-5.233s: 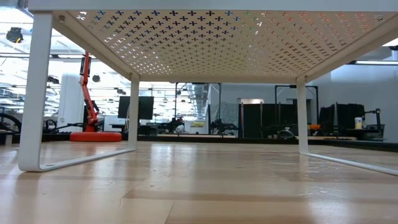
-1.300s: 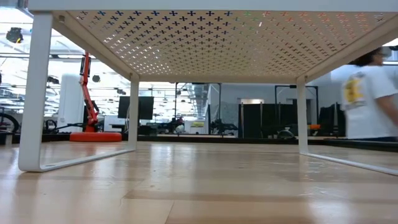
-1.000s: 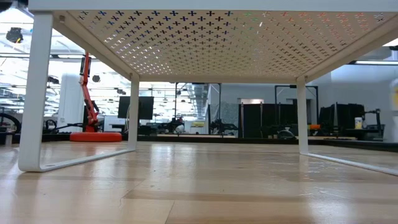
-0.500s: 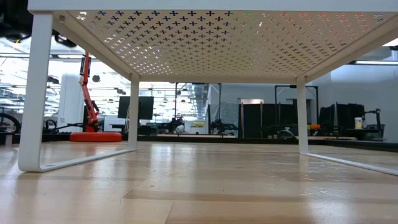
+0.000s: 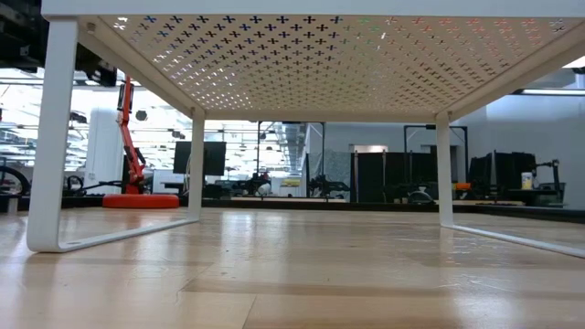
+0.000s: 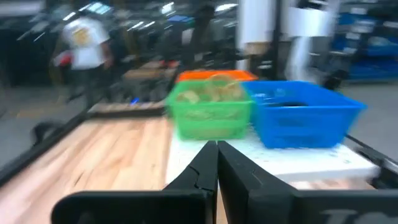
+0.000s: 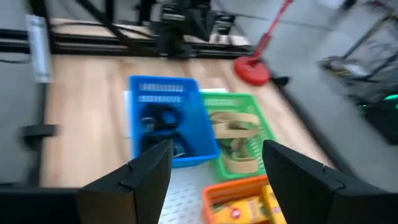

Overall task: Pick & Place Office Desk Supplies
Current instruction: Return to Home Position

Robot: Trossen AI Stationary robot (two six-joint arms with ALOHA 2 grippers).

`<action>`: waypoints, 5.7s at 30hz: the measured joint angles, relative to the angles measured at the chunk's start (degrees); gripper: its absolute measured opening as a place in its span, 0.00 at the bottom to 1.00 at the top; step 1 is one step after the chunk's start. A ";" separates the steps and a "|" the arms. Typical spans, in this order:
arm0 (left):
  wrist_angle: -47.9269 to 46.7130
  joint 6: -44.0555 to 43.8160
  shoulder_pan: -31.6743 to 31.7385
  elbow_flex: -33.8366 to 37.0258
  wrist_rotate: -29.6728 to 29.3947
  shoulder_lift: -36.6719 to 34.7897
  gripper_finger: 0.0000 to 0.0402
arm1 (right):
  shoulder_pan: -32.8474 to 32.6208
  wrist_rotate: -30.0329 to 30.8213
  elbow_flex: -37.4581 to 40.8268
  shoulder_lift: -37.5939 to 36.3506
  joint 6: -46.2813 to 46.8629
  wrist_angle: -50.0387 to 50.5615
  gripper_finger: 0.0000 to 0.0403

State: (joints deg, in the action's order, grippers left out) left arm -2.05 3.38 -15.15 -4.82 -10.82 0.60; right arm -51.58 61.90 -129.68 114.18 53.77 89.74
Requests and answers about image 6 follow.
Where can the green plastic basket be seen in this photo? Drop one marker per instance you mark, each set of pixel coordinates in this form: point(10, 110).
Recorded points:
point(211, 115)

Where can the blue plastic basket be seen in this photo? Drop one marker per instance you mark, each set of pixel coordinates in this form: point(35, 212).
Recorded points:
point(304, 127)

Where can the white pillar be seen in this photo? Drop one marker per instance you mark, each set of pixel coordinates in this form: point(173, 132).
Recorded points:
point(256, 25)

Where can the white perforated metal shelf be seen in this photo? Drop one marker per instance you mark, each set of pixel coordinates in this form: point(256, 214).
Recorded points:
point(311, 161)

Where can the blue storage rack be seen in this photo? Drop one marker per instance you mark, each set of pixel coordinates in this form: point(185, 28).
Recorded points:
point(373, 62)

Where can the person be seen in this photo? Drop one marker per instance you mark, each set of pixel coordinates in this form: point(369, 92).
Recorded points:
point(85, 43)

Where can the tan rubber band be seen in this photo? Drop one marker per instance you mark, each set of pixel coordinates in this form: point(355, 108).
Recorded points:
point(189, 97)
point(231, 93)

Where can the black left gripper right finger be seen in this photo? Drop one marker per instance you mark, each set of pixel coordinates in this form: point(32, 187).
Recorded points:
point(248, 202)

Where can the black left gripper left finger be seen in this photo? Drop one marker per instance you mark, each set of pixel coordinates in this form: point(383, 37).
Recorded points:
point(192, 205)

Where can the orange plastic basket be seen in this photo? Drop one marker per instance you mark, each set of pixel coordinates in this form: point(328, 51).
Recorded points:
point(199, 75)

